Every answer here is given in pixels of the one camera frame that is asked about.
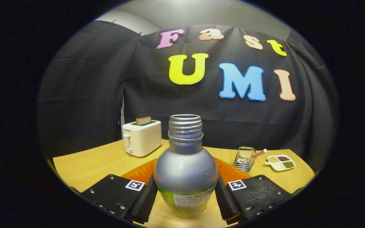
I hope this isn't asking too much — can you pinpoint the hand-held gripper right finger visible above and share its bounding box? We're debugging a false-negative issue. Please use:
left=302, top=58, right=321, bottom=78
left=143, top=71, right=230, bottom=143
left=214, top=158, right=297, bottom=224

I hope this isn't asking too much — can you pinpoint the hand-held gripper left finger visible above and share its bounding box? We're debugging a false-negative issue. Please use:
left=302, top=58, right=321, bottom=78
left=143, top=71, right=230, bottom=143
left=75, top=158, right=158, bottom=224

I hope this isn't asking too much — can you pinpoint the silver juice bottle green label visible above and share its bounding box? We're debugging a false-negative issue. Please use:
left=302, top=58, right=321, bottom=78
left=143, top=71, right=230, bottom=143
left=153, top=114, right=219, bottom=218

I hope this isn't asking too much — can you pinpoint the pink stick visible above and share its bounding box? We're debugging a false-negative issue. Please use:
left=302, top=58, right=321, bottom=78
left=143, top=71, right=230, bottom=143
left=240, top=149, right=268, bottom=162

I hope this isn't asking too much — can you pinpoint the cream toaster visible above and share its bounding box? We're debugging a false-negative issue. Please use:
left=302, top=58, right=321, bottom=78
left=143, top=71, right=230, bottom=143
left=122, top=120, right=163, bottom=157

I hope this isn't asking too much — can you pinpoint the wooden table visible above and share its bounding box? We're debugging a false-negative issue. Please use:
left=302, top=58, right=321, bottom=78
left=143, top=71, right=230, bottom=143
left=53, top=139, right=315, bottom=228

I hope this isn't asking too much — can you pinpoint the white divided dish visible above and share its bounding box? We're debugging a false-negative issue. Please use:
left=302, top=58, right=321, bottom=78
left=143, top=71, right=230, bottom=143
left=265, top=155, right=296, bottom=172

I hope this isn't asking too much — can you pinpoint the metal wire basket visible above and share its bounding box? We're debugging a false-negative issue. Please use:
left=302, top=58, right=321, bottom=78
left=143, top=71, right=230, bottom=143
left=233, top=146, right=257, bottom=173

